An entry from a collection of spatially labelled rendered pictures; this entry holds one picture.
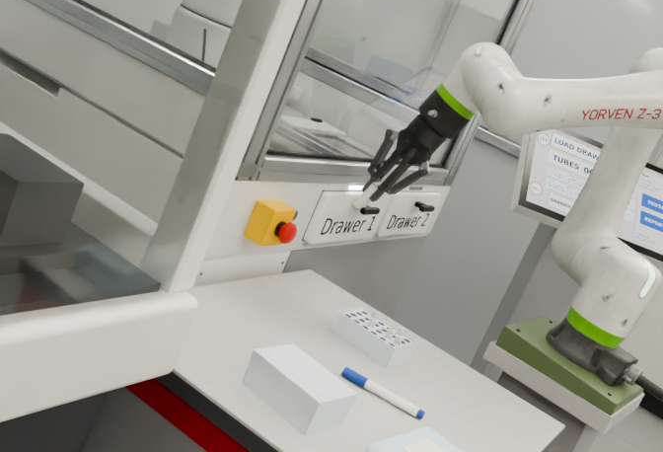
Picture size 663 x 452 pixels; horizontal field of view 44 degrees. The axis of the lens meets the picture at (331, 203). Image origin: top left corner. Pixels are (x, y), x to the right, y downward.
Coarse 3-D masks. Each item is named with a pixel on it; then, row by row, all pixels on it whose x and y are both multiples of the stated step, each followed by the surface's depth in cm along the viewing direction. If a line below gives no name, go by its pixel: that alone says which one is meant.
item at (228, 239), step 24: (240, 192) 139; (264, 192) 146; (288, 192) 153; (312, 192) 160; (240, 216) 143; (312, 216) 165; (432, 216) 222; (216, 240) 140; (240, 240) 146; (360, 240) 190
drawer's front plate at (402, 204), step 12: (408, 192) 199; (420, 192) 205; (432, 192) 212; (396, 204) 193; (408, 204) 199; (432, 204) 213; (384, 216) 192; (408, 216) 203; (420, 216) 210; (384, 228) 193; (396, 228) 200; (408, 228) 207; (420, 228) 214
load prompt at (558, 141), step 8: (552, 136) 244; (560, 136) 245; (552, 144) 243; (560, 144) 244; (568, 144) 245; (576, 144) 246; (568, 152) 244; (576, 152) 245; (584, 152) 245; (592, 152) 246; (592, 160) 245
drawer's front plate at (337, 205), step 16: (336, 192) 167; (352, 192) 173; (320, 208) 164; (336, 208) 168; (352, 208) 174; (384, 208) 188; (320, 224) 165; (336, 224) 171; (352, 224) 178; (368, 224) 185; (304, 240) 166; (320, 240) 168; (336, 240) 175
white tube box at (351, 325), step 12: (348, 312) 144; (360, 312) 147; (336, 324) 142; (348, 324) 141; (360, 324) 141; (384, 324) 146; (348, 336) 141; (360, 336) 140; (372, 336) 138; (384, 336) 140; (360, 348) 140; (372, 348) 138; (384, 348) 137; (396, 348) 136; (408, 348) 141; (384, 360) 137; (396, 360) 139; (408, 360) 144
